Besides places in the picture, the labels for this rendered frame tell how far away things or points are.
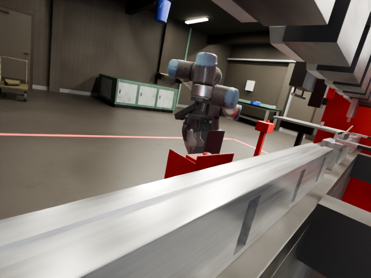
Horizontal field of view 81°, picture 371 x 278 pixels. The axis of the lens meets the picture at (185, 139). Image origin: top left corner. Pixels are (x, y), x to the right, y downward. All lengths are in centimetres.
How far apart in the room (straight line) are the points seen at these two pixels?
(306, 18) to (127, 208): 23
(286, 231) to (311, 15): 29
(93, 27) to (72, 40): 85
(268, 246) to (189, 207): 19
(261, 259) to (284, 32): 29
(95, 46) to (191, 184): 869
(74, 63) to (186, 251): 859
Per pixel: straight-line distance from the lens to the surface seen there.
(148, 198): 18
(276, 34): 35
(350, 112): 111
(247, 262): 30
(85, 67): 877
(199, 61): 79
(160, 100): 746
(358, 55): 52
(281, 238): 37
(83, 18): 885
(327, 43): 33
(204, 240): 20
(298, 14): 25
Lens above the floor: 106
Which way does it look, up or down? 14 degrees down
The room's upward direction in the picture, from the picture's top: 12 degrees clockwise
